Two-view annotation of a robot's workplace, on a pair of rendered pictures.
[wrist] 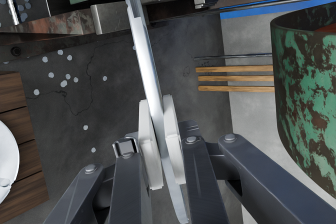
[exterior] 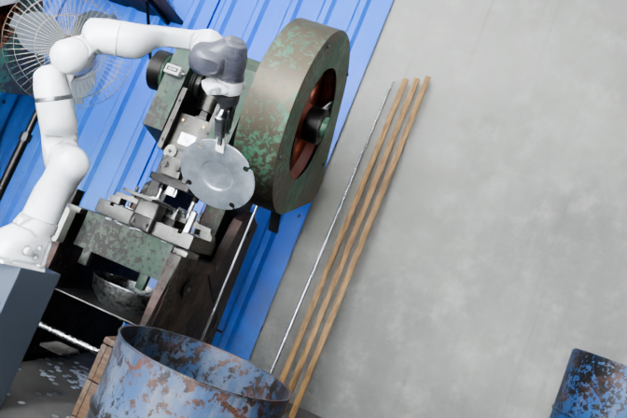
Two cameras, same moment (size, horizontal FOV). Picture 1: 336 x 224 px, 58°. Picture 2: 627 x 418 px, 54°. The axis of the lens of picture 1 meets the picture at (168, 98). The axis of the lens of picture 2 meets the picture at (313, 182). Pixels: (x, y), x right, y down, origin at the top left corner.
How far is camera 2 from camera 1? 2.09 m
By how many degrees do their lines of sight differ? 59
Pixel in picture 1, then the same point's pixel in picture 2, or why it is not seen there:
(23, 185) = not seen: hidden behind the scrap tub
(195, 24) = not seen: hidden behind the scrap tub
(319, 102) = (250, 152)
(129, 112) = not seen: outside the picture
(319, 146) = (263, 158)
